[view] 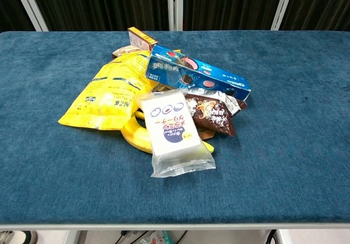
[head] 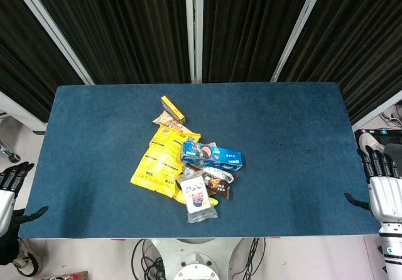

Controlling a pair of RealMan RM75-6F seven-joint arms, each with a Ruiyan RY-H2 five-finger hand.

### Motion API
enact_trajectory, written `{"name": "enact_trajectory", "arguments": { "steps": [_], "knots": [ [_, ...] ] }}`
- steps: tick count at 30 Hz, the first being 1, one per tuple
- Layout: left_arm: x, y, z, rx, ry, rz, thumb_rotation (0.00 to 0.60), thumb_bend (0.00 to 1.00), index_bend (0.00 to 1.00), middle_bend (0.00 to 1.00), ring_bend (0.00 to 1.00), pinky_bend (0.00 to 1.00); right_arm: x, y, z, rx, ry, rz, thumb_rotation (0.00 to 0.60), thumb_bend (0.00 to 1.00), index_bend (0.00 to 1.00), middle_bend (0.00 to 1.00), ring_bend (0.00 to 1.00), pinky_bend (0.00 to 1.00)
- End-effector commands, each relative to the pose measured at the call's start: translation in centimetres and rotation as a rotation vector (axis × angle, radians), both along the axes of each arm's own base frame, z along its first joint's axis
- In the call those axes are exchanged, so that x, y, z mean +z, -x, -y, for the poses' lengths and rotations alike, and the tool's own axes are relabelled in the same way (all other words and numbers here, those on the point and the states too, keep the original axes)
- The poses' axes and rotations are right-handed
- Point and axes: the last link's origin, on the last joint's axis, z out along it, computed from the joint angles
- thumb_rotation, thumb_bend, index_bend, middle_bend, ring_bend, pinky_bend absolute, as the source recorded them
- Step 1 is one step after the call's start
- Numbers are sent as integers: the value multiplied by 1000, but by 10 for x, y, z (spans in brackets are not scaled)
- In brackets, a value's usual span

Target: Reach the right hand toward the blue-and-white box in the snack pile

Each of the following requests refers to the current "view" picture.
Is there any white metal frame post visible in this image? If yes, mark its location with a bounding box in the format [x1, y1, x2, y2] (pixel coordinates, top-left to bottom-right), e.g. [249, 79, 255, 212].
[166, 0, 184, 32]
[270, 0, 297, 31]
[10, 0, 50, 32]

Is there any white table leg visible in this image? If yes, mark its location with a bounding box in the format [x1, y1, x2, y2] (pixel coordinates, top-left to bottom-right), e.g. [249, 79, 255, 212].
[64, 229, 81, 244]

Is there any beige brown snack packet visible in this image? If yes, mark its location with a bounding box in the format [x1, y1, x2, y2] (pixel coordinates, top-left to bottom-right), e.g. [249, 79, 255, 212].
[111, 45, 141, 59]

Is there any white sponge in clear wrapper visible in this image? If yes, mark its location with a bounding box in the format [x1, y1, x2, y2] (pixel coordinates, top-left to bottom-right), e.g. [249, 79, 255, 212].
[136, 89, 217, 178]

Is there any plastic packet under table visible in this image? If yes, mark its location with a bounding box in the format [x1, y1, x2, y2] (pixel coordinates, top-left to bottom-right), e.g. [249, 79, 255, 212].
[134, 230, 176, 244]

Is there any small red-brown carton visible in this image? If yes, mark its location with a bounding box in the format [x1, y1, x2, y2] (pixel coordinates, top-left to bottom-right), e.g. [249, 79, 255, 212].
[127, 26, 159, 52]

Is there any brown chocolate snack bag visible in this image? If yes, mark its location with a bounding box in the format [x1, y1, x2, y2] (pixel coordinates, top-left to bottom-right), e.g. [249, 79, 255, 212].
[184, 88, 248, 137]

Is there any yellow banana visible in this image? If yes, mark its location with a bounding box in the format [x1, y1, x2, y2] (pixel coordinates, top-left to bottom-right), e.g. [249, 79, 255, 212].
[121, 110, 215, 155]

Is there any blue Oreo cookie box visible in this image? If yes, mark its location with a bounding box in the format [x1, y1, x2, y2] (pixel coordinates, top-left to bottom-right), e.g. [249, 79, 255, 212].
[145, 44, 252, 102]

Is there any yellow snack bag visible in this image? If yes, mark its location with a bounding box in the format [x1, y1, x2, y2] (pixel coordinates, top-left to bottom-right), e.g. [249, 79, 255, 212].
[57, 49, 182, 131]

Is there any sneaker shoe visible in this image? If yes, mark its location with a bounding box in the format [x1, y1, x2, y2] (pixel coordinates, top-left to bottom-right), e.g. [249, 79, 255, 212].
[0, 230, 38, 244]

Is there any blue velvet tablecloth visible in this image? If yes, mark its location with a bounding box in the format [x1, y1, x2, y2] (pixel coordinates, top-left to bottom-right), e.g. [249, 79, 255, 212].
[0, 31, 350, 224]

